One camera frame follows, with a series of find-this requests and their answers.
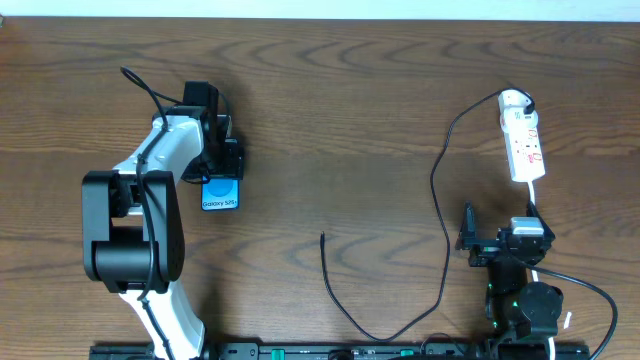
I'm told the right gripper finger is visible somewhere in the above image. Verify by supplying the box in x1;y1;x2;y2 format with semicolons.
526;201;554;240
458;202;477;245

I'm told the blue Galaxy smartphone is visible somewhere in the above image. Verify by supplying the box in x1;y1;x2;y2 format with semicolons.
201;178;240;211

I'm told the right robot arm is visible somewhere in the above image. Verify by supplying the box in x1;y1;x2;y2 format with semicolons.
455;203;563;359

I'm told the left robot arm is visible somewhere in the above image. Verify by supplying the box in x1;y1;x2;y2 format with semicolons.
81;81;244;359

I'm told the white USB charger plug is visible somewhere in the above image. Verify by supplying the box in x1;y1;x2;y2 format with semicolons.
498;88;535;122

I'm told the white power strip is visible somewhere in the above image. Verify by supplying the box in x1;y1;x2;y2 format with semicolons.
500;108;546;183

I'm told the black USB charging cable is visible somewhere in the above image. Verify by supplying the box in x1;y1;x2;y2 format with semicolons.
319;87;536;343

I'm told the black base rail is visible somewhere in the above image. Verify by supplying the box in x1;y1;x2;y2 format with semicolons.
88;341;590;360

